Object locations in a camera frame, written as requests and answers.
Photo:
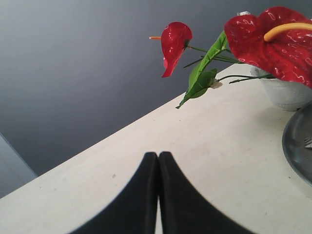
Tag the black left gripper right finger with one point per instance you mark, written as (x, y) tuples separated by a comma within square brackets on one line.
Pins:
[(184, 210)]

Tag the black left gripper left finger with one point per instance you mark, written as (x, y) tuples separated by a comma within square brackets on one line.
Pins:
[(134, 209)]

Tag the stainless steel spork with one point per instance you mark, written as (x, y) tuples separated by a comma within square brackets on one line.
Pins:
[(308, 142)]

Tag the red anthurium artificial flower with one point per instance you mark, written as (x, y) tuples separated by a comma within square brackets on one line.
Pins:
[(277, 44)]

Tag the white scalloped plastic pot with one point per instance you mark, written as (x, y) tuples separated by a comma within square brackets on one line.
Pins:
[(288, 96)]

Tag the round stainless steel plate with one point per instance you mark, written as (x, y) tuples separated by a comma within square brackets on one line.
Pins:
[(299, 127)]

